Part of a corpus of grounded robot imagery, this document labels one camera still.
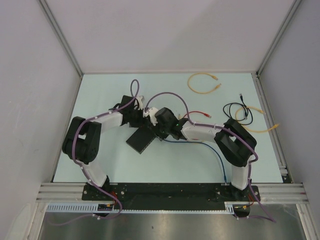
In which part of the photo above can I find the blue ethernet cable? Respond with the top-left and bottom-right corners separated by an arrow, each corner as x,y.
162,138 -> 228,186

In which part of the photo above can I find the black network switch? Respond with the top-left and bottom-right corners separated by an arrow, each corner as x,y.
126,126 -> 156,154

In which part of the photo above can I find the red ethernet cable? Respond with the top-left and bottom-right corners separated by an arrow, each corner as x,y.
183,110 -> 213,119

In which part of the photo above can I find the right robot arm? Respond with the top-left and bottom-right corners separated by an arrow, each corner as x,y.
143,107 -> 259,201

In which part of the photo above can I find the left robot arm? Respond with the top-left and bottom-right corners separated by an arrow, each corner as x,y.
62,95 -> 144,200

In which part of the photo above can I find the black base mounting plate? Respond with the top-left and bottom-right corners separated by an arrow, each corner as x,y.
82,182 -> 262,211

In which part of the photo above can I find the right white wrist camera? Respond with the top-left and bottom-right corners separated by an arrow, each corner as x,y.
143,107 -> 159,126

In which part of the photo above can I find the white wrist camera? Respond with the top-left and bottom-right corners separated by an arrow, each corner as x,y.
143,107 -> 159,126
134,95 -> 145,111

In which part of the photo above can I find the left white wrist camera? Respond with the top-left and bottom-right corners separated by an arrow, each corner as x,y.
134,95 -> 145,111

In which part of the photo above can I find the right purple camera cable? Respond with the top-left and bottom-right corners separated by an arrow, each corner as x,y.
145,91 -> 277,224

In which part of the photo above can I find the grey slotted cable duct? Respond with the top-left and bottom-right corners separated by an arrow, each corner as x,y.
47,201 -> 248,216

